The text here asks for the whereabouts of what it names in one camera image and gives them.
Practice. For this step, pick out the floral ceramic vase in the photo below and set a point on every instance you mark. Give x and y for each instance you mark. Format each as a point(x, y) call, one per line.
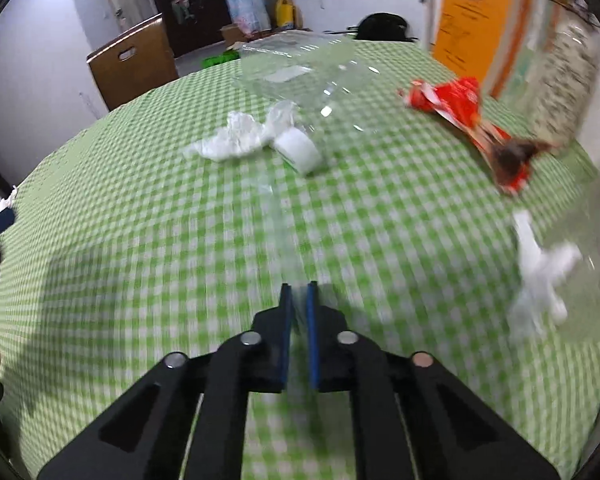
point(565, 70)

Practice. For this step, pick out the white tape roll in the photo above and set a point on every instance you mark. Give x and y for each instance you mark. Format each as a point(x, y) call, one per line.
point(300, 152)

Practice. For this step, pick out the dark entrance door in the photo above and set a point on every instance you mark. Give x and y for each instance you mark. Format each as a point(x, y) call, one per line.
point(185, 5)

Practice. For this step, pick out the brown wooden chair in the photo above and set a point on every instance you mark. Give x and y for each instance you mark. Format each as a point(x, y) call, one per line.
point(132, 70)

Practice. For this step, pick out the clear plastic film strip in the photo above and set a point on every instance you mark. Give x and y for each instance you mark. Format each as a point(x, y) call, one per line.
point(285, 240)

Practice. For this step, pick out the orange paper bag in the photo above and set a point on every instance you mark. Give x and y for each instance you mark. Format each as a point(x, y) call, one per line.
point(475, 20)

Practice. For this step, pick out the yellow tote bag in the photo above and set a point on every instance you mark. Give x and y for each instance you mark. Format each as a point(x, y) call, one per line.
point(284, 10)

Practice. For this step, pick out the crumpled white tissue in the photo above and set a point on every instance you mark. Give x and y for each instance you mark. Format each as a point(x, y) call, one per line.
point(540, 275)

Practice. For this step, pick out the clear plastic container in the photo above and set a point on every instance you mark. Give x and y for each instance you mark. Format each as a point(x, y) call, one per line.
point(300, 70)

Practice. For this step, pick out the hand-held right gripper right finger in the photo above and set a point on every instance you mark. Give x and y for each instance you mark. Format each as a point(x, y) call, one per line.
point(312, 335)

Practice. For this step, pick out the green checked tablecloth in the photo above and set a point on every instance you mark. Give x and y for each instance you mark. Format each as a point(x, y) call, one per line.
point(155, 240)

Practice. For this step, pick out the red snack wrapper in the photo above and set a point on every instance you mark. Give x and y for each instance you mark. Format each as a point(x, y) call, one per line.
point(455, 102)

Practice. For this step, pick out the crumpled white plastic wrap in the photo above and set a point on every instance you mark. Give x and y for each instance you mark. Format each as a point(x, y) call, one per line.
point(230, 140)

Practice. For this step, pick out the cardboard box with flaps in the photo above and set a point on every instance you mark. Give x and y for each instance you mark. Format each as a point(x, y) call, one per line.
point(235, 35)

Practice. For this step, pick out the light wooden door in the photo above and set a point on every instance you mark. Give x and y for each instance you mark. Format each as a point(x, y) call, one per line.
point(117, 0)

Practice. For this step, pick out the black bag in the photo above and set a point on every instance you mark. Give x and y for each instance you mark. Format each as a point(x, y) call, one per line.
point(382, 27)

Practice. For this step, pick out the blue patterned bag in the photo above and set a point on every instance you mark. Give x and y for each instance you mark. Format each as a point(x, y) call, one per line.
point(250, 7)

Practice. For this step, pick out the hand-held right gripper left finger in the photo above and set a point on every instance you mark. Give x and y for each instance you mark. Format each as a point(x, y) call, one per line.
point(285, 335)

